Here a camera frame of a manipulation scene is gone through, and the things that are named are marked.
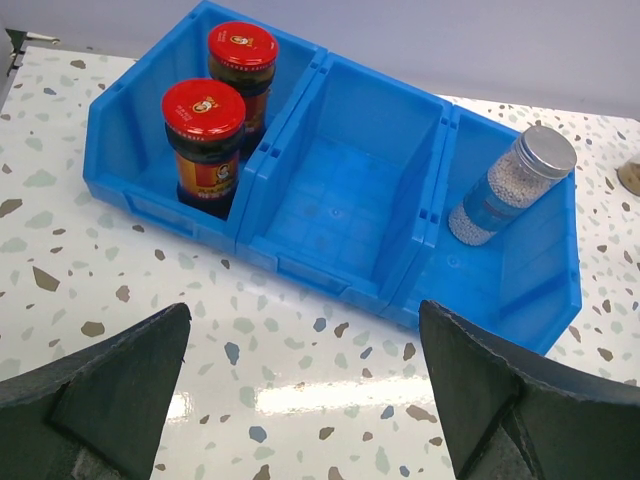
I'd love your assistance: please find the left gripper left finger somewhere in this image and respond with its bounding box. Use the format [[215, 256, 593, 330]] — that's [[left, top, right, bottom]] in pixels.
[[1, 303, 191, 479]]

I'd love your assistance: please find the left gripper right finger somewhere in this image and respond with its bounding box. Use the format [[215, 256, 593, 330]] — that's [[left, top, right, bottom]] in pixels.
[[419, 301, 639, 479]]

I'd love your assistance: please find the silver-lid bead jar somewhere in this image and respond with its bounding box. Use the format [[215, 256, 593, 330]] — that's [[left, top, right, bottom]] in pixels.
[[448, 125, 577, 246]]

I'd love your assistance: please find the black-cap brown spice bottle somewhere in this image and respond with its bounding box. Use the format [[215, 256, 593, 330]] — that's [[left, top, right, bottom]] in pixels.
[[616, 154, 640, 197]]

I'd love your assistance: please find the red-lid sauce jar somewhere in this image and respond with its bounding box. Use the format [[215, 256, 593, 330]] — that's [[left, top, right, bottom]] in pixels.
[[207, 21, 279, 159], [161, 78, 246, 219]]

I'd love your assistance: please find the blue three-compartment plastic bin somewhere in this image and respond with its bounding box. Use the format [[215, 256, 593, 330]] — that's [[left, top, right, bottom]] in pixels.
[[84, 1, 581, 353]]

